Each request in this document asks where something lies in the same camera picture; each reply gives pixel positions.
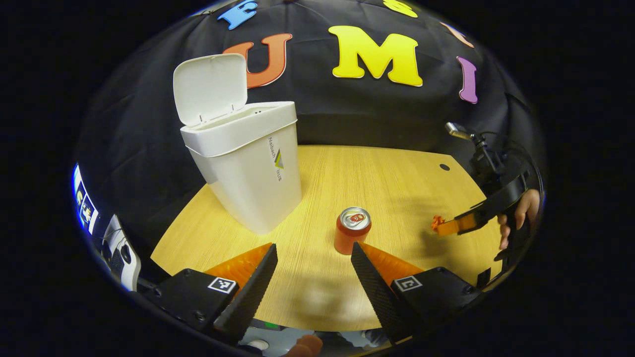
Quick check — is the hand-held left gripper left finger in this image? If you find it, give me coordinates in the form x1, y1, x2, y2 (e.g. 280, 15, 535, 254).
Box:
144, 243, 278, 343

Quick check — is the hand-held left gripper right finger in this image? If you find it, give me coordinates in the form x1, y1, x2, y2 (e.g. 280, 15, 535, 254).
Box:
350, 241, 483, 345

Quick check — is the red pop can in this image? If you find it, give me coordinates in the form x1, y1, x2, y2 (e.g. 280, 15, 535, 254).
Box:
333, 207, 373, 255

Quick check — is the white desktop garbage bin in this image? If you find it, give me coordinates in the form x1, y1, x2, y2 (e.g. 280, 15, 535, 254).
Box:
173, 53, 303, 236

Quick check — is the wooden desktop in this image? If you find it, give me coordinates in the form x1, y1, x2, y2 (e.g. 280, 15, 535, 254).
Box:
150, 145, 504, 333

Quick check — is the white and black device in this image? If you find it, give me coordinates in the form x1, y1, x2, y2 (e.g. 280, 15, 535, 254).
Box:
101, 214, 142, 292

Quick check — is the black backdrop cloth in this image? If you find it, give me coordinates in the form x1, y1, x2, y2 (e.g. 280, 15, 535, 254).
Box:
74, 0, 546, 278

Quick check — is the lit computer screen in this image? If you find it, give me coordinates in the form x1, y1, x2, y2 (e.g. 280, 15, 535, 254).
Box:
72, 164, 100, 235

